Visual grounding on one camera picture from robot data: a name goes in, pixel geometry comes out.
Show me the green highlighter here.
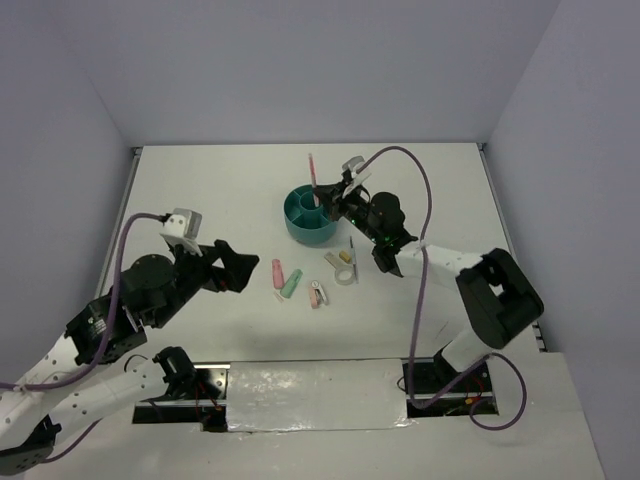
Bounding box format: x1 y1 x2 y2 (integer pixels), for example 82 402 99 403
280 269 303 299

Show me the teal round desk organizer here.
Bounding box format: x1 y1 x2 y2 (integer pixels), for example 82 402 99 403
283 184 338 246

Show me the right aluminium table rail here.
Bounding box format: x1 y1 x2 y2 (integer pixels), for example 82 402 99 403
476 142 549 353

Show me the pink highlighter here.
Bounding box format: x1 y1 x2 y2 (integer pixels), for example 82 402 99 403
272 259 285 290

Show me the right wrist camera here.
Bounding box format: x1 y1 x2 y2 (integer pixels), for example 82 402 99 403
342 156 371 187

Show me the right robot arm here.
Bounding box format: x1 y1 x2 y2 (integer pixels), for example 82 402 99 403
313 182 544 391

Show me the pink mini stapler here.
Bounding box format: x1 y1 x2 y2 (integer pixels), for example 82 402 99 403
308 280 330 309

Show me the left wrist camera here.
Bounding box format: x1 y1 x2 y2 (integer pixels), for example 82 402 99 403
160 208 202 241

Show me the left aluminium table rail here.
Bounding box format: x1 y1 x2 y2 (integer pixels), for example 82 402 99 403
76 145 142 313

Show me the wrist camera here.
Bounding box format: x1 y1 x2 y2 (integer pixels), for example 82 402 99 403
342 156 371 187
160 208 202 241

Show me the clear tape roll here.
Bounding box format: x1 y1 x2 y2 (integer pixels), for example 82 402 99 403
334 266 355 286

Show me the pink gel pen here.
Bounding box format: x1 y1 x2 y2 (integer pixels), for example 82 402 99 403
308 153 321 208

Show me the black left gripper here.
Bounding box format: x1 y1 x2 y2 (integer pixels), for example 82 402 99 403
151 237 260 328

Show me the aluminium table rail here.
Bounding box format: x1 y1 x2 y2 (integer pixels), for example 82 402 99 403
76 145 142 313
476 142 549 353

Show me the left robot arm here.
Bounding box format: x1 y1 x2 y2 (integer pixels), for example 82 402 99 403
1 240 259 476

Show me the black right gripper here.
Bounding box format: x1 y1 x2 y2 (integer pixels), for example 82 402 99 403
314 181 382 244

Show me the blue ballpoint pen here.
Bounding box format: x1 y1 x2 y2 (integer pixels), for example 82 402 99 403
349 236 359 284

